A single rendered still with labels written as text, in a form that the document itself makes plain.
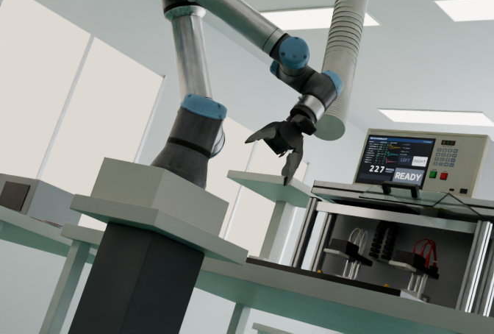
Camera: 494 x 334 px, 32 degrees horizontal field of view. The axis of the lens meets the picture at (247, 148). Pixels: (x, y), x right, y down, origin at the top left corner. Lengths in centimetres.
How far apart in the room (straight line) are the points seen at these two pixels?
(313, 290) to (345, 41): 210
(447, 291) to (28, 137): 495
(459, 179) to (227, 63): 597
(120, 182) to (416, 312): 76
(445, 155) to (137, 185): 103
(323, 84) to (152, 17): 560
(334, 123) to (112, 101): 392
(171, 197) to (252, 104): 669
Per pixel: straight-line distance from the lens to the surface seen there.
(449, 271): 266
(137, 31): 771
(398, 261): 250
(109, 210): 203
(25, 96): 707
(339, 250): 263
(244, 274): 242
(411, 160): 271
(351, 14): 425
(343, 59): 409
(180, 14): 236
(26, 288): 727
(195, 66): 231
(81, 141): 736
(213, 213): 209
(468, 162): 260
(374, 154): 279
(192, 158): 209
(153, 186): 197
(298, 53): 216
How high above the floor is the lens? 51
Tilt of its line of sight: 13 degrees up
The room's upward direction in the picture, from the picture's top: 18 degrees clockwise
